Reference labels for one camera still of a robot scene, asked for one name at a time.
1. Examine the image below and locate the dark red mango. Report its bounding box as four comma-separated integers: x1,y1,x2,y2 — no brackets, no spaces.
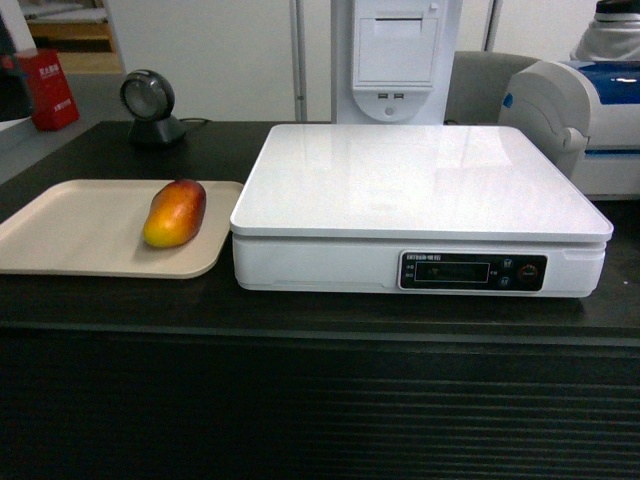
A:
142,179,206,248

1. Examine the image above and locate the white checkout scale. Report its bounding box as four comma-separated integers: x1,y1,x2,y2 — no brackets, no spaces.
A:
231,125,614,298

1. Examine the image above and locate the dark checkout counter cabinet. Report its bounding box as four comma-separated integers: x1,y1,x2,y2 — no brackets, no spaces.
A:
0,120,640,480

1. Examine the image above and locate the white receipt printer kiosk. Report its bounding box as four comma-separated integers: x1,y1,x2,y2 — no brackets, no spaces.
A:
331,0,463,125

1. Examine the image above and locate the grey chair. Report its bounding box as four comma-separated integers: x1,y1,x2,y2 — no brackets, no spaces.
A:
444,51,538,125

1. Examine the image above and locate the black barcode scanner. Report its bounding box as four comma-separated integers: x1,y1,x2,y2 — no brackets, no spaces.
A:
119,69,186,149

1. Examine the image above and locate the beige plastic tray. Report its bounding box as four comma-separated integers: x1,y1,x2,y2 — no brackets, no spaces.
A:
1,180,243,279

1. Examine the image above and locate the white blue label printer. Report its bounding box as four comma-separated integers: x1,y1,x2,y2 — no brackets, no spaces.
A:
499,61,639,200

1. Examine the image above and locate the red box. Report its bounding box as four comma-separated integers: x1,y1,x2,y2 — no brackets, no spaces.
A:
16,49,79,131

